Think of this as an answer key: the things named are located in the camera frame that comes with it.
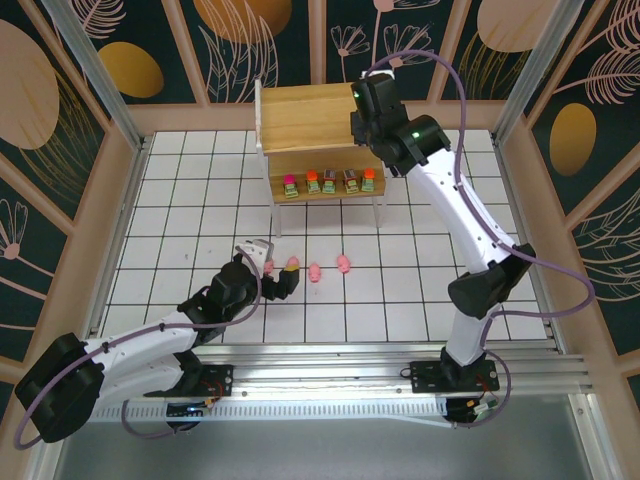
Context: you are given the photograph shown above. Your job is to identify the black control board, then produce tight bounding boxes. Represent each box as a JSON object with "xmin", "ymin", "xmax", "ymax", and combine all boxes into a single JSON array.
[
  {"xmin": 164, "ymin": 398, "xmax": 214, "ymax": 431},
  {"xmin": 446, "ymin": 394, "xmax": 506, "ymax": 430}
]

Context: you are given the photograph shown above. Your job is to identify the wooden shelf white frame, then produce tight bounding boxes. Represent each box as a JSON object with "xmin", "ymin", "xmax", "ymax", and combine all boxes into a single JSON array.
[{"xmin": 253, "ymin": 78, "xmax": 401, "ymax": 240}]

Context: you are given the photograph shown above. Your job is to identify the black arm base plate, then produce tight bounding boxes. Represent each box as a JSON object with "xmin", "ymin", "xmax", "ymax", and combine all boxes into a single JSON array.
[
  {"xmin": 408, "ymin": 360, "xmax": 501, "ymax": 394},
  {"xmin": 143, "ymin": 364, "xmax": 235, "ymax": 399}
]

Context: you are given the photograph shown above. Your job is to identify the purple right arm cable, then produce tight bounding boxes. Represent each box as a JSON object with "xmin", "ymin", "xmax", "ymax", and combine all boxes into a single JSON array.
[{"xmin": 362, "ymin": 48, "xmax": 597, "ymax": 430}]

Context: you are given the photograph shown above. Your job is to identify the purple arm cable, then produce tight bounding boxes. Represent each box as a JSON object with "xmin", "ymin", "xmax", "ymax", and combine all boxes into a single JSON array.
[
  {"xmin": 13, "ymin": 249, "xmax": 266, "ymax": 449},
  {"xmin": 362, "ymin": 48, "xmax": 597, "ymax": 430}
]

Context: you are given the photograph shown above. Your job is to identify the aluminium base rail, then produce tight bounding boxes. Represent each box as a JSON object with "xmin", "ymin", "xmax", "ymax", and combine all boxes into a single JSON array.
[{"xmin": 49, "ymin": 342, "xmax": 601, "ymax": 401}]

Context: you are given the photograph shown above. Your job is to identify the white slotted cable duct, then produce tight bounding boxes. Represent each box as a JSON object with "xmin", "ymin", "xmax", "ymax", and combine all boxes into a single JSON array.
[{"xmin": 72, "ymin": 397, "xmax": 454, "ymax": 427}]

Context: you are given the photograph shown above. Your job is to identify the aluminium frame post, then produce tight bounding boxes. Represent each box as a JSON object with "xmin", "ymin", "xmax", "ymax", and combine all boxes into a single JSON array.
[
  {"xmin": 492, "ymin": 0, "xmax": 586, "ymax": 146},
  {"xmin": 39, "ymin": 0, "xmax": 149, "ymax": 154}
]

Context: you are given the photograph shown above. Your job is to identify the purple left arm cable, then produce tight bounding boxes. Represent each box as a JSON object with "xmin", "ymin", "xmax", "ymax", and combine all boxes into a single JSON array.
[{"xmin": 13, "ymin": 249, "xmax": 266, "ymax": 449}]

